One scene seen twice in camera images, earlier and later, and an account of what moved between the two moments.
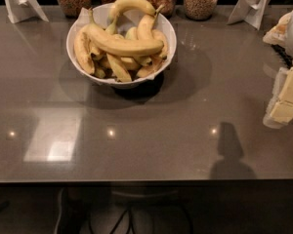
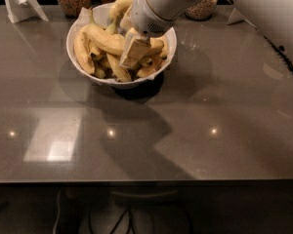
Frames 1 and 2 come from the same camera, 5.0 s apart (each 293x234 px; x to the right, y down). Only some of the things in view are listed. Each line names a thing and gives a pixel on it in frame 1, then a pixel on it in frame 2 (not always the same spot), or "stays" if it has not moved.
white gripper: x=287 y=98 → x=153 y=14
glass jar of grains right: x=200 y=1 stays
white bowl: x=100 y=16 stays
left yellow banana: x=83 y=52 stays
